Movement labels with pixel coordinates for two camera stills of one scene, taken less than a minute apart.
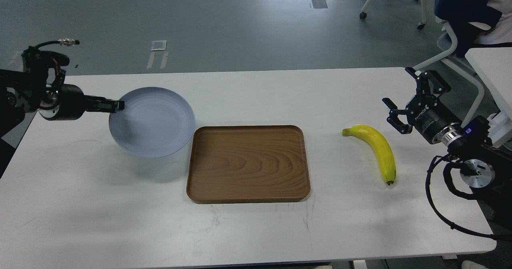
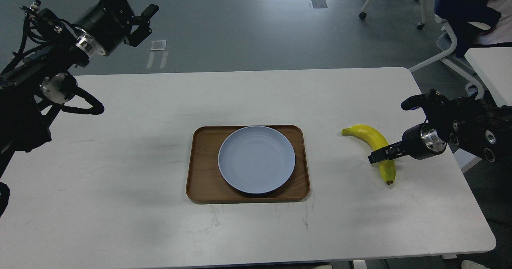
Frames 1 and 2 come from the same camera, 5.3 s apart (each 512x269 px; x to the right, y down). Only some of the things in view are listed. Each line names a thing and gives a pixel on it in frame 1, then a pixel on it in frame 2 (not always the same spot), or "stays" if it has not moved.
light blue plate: x=156 y=122 -> x=256 y=159
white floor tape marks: x=157 y=45 stays
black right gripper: x=431 y=117 -> x=419 y=141
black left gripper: x=73 y=101 -> x=104 y=25
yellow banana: x=382 y=147 stays
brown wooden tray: x=242 y=164 stays
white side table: x=495 y=65 stays
